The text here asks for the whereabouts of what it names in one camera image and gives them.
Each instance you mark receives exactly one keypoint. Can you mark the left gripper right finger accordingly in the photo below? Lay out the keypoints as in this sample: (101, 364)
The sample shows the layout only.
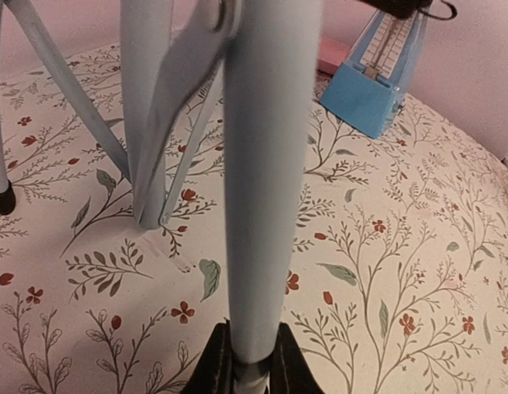
(290, 373)

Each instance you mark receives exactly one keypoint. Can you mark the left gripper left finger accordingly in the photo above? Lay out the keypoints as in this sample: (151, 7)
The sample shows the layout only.
(213, 373)

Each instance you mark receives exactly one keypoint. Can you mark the blue metronome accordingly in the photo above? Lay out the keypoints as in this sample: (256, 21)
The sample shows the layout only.
(368, 89)

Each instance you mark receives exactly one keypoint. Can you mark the pink plate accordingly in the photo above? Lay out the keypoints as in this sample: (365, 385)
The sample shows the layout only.
(331, 55)

